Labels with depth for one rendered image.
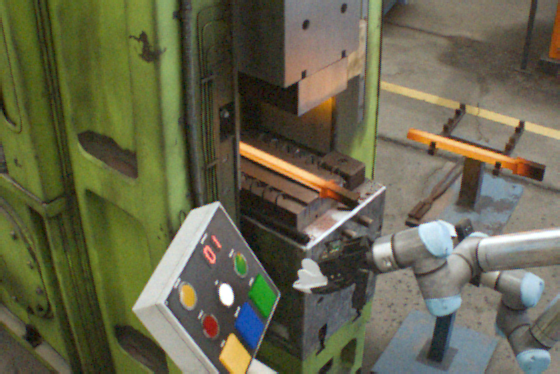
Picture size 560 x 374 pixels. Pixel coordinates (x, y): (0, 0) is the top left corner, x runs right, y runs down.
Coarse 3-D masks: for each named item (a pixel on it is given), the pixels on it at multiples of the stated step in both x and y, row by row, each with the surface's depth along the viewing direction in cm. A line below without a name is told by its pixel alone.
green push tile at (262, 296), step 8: (256, 280) 166; (264, 280) 168; (256, 288) 164; (264, 288) 167; (256, 296) 163; (264, 296) 166; (272, 296) 169; (256, 304) 163; (264, 304) 165; (272, 304) 168; (264, 312) 164
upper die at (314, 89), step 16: (336, 64) 184; (240, 80) 187; (256, 80) 183; (304, 80) 176; (320, 80) 181; (336, 80) 187; (256, 96) 186; (272, 96) 182; (288, 96) 179; (304, 96) 178; (320, 96) 184; (288, 112) 181; (304, 112) 181
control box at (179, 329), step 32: (192, 224) 160; (224, 224) 162; (192, 256) 149; (224, 256) 159; (160, 288) 141; (192, 288) 146; (160, 320) 139; (192, 320) 143; (224, 320) 152; (192, 352) 142
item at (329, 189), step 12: (240, 144) 219; (252, 156) 215; (264, 156) 214; (288, 168) 209; (312, 180) 204; (324, 180) 204; (324, 192) 201; (336, 192) 199; (348, 192) 199; (348, 204) 198
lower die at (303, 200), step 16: (256, 144) 222; (240, 160) 215; (256, 160) 214; (288, 160) 215; (304, 160) 215; (256, 176) 209; (272, 176) 209; (288, 176) 207; (320, 176) 208; (336, 176) 208; (240, 192) 208; (256, 192) 204; (272, 192) 204; (288, 192) 202; (304, 192) 202; (320, 192) 201; (272, 208) 202; (288, 208) 198; (304, 208) 198; (320, 208) 205; (304, 224) 201
